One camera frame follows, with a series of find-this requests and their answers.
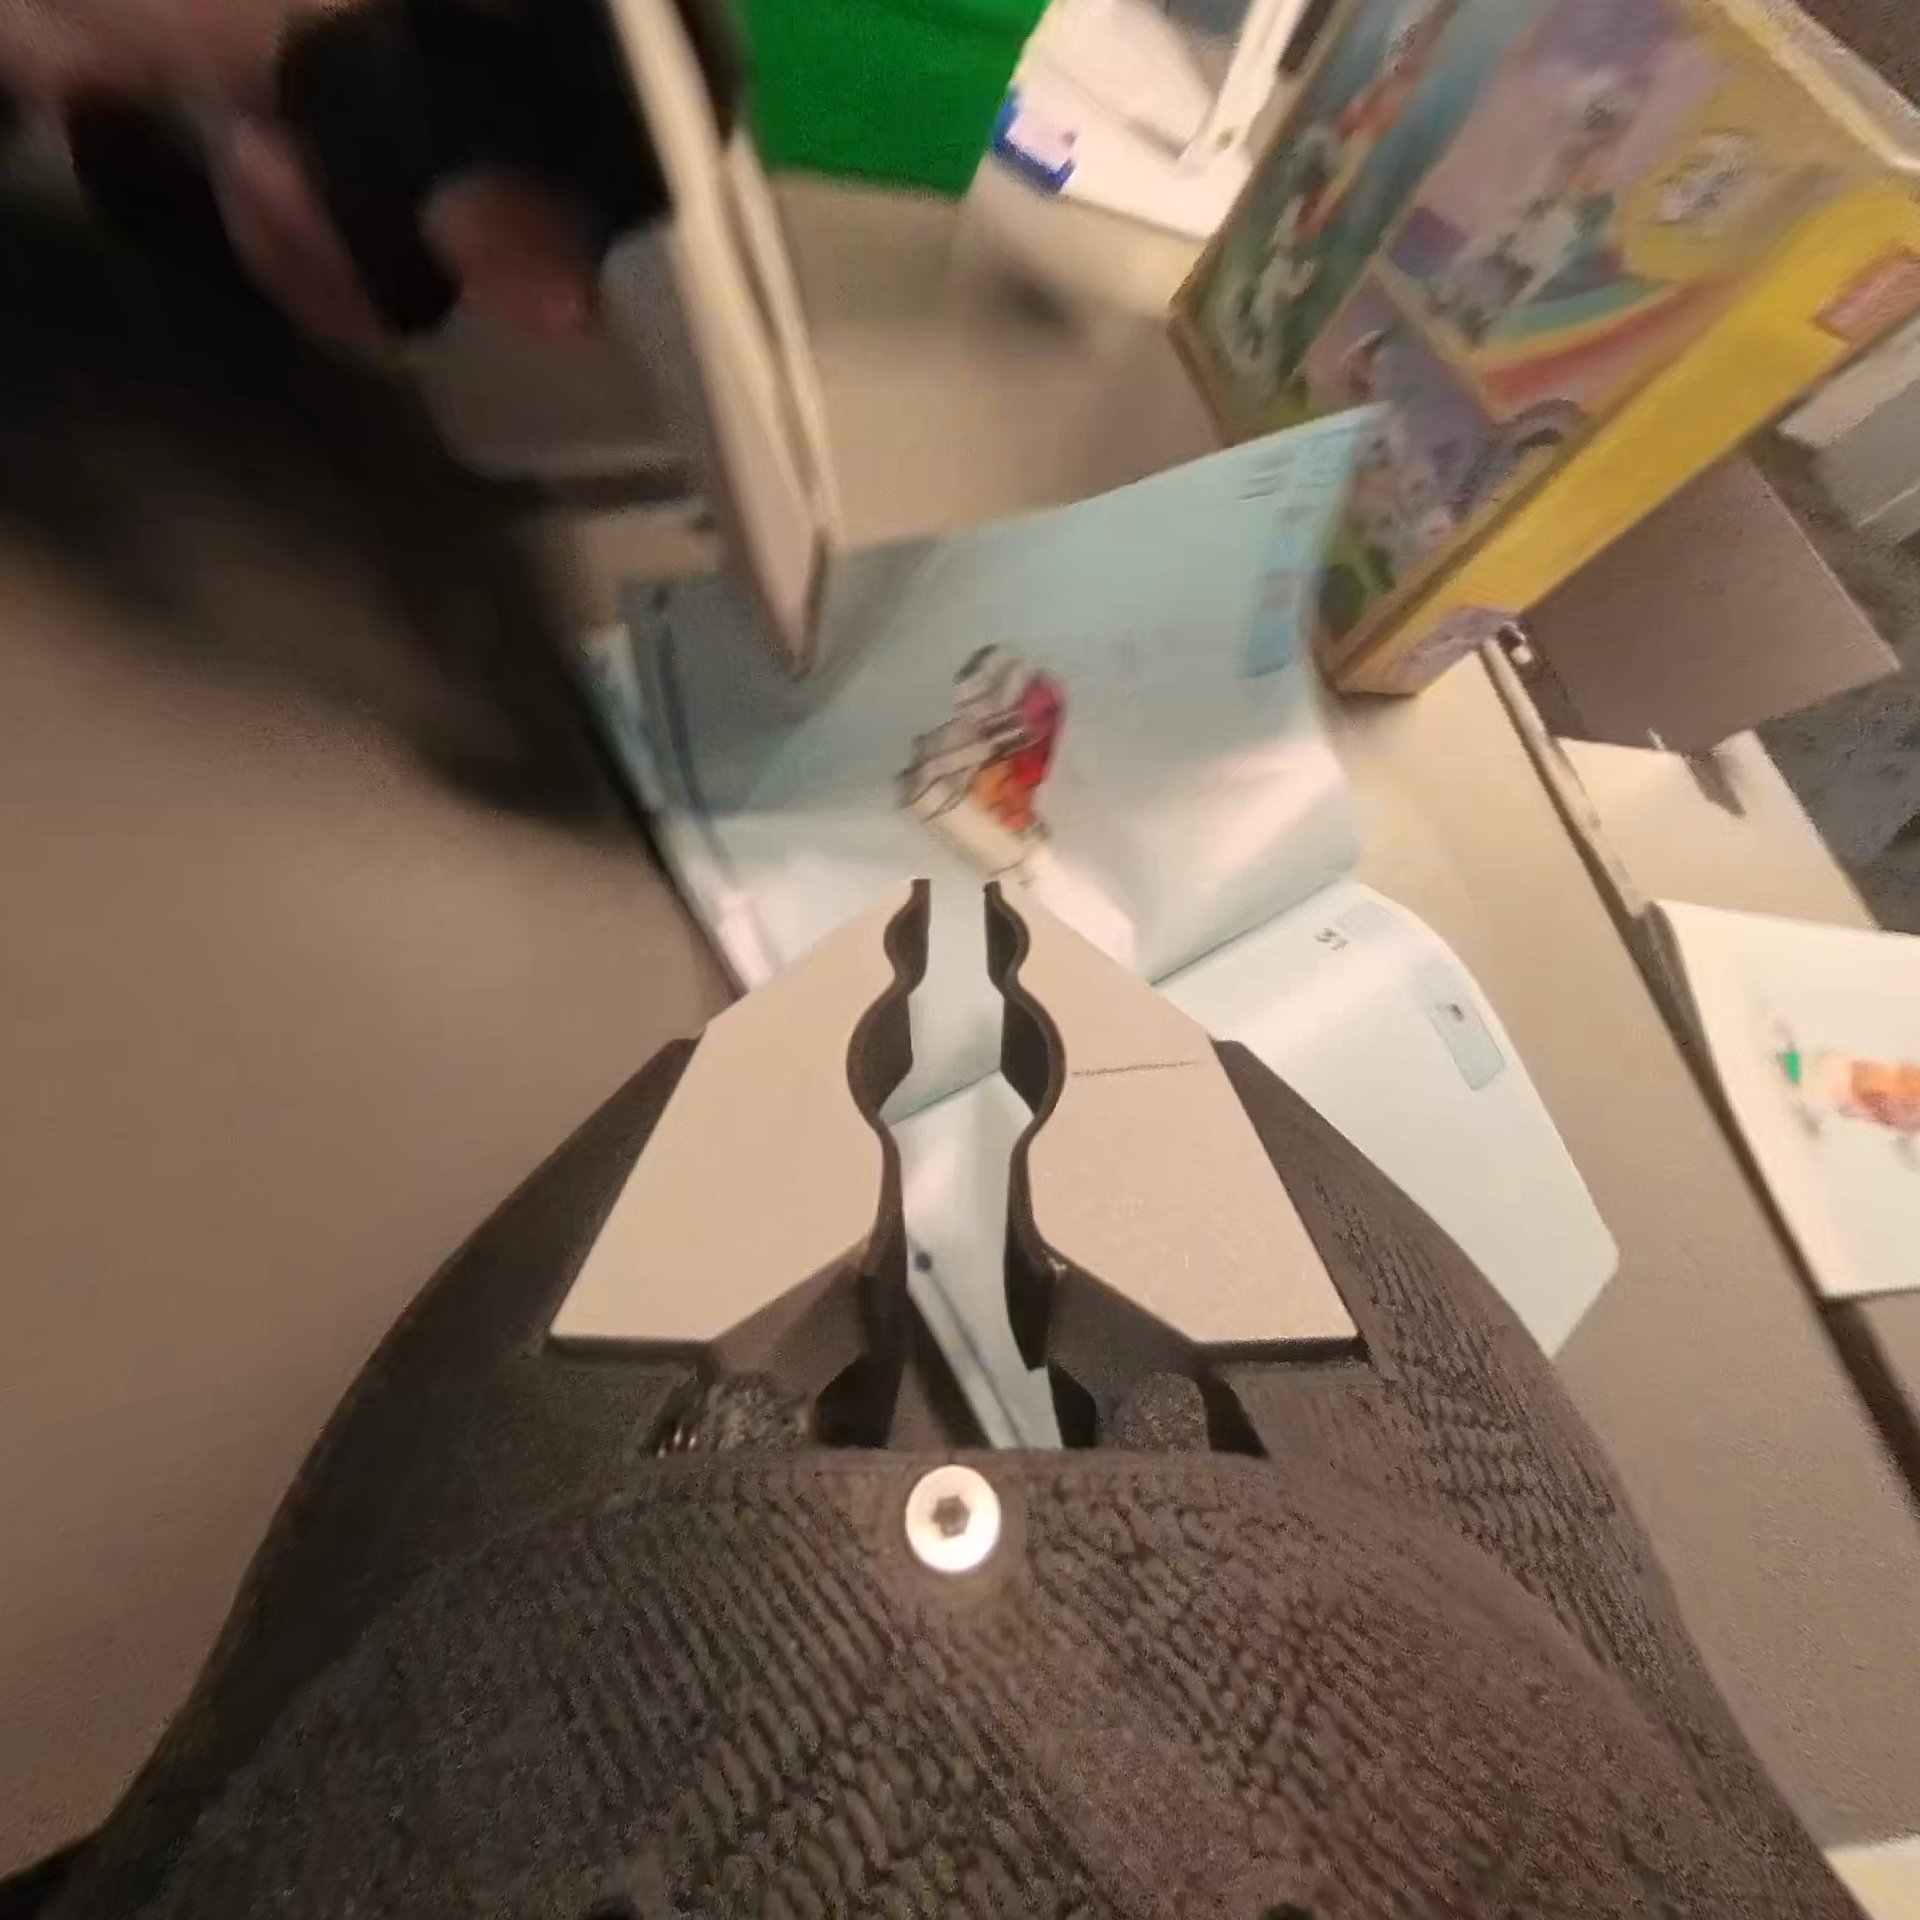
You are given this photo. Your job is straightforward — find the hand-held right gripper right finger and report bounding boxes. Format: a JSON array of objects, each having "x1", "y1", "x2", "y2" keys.
[{"x1": 982, "y1": 879, "x2": 1363, "y2": 1375}]

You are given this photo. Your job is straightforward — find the light blue instruction booklet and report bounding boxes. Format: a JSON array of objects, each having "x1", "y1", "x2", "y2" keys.
[{"x1": 580, "y1": 402, "x2": 1624, "y2": 1454}]

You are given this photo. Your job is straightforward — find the person's left hand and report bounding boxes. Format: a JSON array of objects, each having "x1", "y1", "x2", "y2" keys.
[{"x1": 0, "y1": 0, "x2": 605, "y2": 353}]

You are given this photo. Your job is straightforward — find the white paper with blue print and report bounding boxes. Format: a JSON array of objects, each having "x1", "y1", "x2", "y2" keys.
[{"x1": 982, "y1": 87, "x2": 1085, "y2": 200}]

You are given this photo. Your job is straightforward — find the grey cardboard piece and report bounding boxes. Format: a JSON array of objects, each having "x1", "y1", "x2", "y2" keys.
[{"x1": 1501, "y1": 453, "x2": 1904, "y2": 755}]

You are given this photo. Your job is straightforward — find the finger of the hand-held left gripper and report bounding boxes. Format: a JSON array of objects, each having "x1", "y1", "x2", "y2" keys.
[
  {"x1": 607, "y1": 0, "x2": 823, "y2": 677},
  {"x1": 707, "y1": 0, "x2": 844, "y2": 603}
]

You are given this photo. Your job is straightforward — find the yellow toy brick box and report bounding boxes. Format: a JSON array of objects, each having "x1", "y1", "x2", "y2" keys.
[{"x1": 1165, "y1": 0, "x2": 1920, "y2": 701}]

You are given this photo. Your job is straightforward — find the green plastic object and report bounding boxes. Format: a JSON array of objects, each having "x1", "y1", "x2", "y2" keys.
[{"x1": 733, "y1": 0, "x2": 1055, "y2": 200}]

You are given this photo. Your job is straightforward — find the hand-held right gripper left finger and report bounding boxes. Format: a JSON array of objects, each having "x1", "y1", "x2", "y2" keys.
[{"x1": 548, "y1": 877, "x2": 935, "y2": 1384}]

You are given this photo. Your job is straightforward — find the white printed instruction sheet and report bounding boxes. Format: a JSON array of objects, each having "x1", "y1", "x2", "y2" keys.
[{"x1": 1646, "y1": 898, "x2": 1920, "y2": 1301}]

